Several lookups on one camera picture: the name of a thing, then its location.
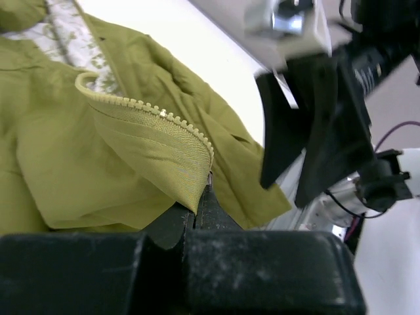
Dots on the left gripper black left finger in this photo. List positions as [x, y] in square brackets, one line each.
[96, 273]

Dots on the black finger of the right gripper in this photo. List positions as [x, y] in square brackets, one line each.
[330, 123]
[287, 129]

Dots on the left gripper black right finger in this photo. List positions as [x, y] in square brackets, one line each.
[227, 270]

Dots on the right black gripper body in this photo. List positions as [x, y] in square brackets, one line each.
[385, 56]

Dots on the olive green hooded jacket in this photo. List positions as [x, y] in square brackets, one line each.
[103, 129]

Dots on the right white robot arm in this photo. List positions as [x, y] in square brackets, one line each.
[389, 177]

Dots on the aluminium frame rail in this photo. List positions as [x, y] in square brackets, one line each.
[295, 218]

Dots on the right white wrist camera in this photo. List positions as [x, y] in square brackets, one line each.
[295, 28]

